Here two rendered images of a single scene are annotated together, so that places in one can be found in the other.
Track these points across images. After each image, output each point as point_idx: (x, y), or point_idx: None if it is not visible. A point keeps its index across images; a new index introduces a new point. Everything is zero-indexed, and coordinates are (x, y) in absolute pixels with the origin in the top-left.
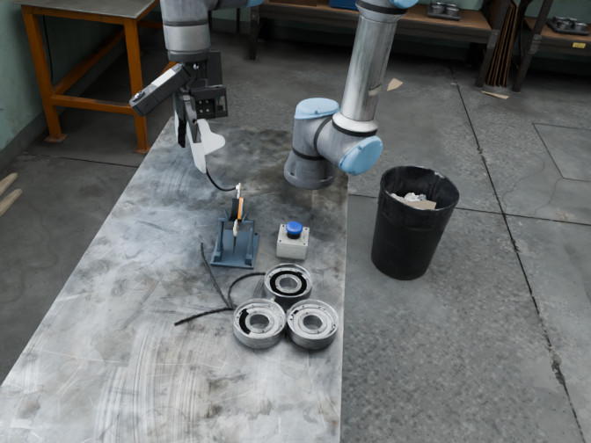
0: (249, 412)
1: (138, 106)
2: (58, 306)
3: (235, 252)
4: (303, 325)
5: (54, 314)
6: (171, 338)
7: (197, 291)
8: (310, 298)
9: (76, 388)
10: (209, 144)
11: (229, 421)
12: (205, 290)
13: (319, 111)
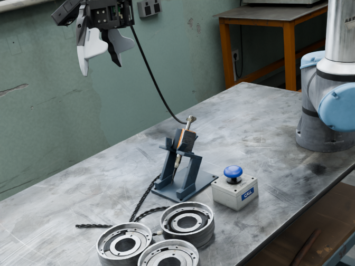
0: None
1: (53, 16)
2: (30, 189)
3: (179, 186)
4: (157, 264)
5: (22, 193)
6: (63, 236)
7: (119, 207)
8: (205, 246)
9: None
10: (93, 49)
11: None
12: (125, 209)
13: (316, 57)
